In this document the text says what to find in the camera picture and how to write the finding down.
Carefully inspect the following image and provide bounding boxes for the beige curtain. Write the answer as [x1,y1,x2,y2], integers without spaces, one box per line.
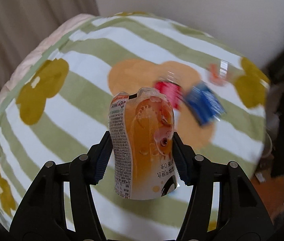
[0,0,99,90]

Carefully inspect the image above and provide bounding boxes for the clear cup orange print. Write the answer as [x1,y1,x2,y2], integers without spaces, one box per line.
[208,60,231,86]

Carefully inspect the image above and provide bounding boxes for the orange labelled plastic cup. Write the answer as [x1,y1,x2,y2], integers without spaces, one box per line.
[108,88,177,200]

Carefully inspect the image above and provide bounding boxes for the green striped flower blanket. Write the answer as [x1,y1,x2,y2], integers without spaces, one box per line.
[0,13,268,228]

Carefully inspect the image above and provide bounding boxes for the dark blue labelled cup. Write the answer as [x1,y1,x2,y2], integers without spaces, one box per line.
[183,82,226,126]

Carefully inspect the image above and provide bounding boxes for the red labelled plastic cup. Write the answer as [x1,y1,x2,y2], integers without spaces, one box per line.
[154,79,182,110]

